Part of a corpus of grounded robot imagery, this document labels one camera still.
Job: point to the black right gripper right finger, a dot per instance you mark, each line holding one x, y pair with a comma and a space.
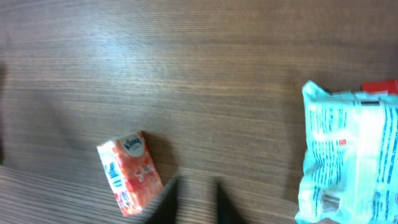
226, 212

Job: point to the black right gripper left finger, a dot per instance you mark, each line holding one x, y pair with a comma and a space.
166, 212

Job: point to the teal packet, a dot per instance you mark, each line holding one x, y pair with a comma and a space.
350, 165

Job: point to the red stick packet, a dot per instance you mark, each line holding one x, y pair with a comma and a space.
387, 86

